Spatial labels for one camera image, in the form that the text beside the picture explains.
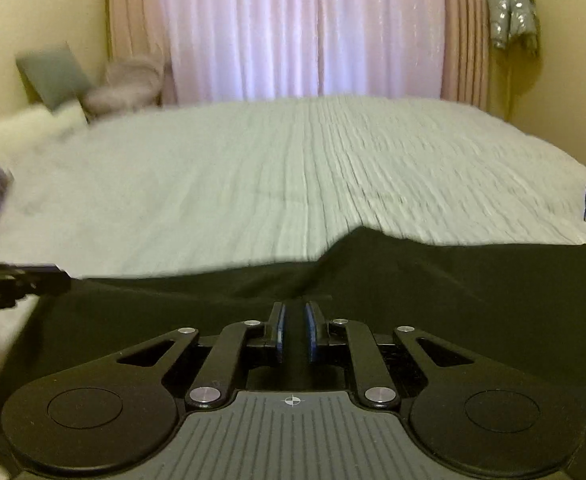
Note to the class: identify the crumpled pink blanket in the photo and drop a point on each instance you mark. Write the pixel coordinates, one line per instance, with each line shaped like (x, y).
(123, 87)

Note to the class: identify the grey pillow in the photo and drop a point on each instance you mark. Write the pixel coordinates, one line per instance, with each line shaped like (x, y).
(55, 77)

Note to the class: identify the sheer pink curtain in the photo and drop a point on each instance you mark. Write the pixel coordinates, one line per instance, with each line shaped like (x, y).
(303, 25)

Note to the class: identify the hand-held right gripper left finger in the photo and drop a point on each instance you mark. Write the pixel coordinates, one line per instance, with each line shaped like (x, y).
(279, 332)

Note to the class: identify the bed with striped bedspread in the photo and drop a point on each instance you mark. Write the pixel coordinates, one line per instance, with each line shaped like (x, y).
(273, 170)

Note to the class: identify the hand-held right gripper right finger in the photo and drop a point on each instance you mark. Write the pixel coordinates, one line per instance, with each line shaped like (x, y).
(311, 332)

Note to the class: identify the pink drape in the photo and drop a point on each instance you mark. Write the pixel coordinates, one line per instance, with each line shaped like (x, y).
(465, 30)
(138, 15)

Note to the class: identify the black pants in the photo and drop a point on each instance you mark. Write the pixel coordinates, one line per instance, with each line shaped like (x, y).
(423, 285)

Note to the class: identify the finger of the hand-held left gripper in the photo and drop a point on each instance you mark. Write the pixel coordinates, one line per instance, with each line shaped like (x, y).
(33, 277)

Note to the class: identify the silver puffer jacket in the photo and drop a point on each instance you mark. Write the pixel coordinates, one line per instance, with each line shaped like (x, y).
(513, 5)

